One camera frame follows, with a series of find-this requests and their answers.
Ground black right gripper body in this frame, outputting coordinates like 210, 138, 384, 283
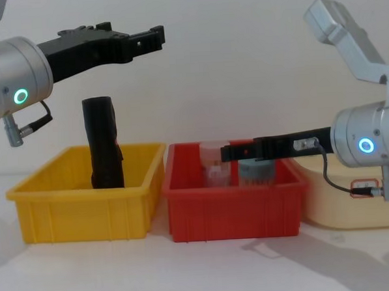
256, 126, 335, 159

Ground cream plastic bin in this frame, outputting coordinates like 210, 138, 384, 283
289, 152, 389, 234

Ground dark right wrist cable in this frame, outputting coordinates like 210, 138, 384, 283
314, 136, 381, 201

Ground grey ribbed bottle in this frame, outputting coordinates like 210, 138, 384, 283
237, 157, 278, 188

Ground black cylindrical tool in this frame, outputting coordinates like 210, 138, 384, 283
81, 94, 126, 191

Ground red plastic bin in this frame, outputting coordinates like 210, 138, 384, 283
158, 136, 313, 244

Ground dark left wrist cable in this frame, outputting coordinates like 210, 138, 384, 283
16, 100, 55, 137

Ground yellow plastic bin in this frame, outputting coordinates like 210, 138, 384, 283
3, 141, 172, 247

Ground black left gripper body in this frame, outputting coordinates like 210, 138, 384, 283
36, 20, 136, 85

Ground clear plastic jar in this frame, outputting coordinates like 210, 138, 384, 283
198, 139, 234, 189

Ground dark wrist cable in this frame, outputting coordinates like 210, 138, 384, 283
314, 136, 381, 201
16, 100, 55, 137

